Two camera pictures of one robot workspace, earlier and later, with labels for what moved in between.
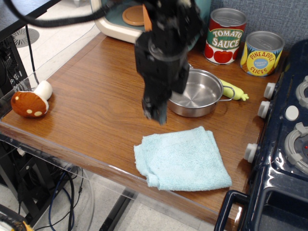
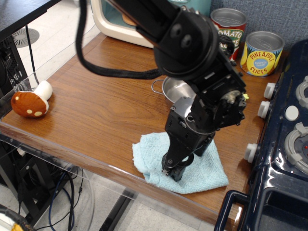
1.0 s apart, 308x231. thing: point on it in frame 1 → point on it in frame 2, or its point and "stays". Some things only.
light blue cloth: [188, 160] stays
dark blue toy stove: [277, 196] stays
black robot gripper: [160, 57] → [185, 138]
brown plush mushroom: [34, 104] stays
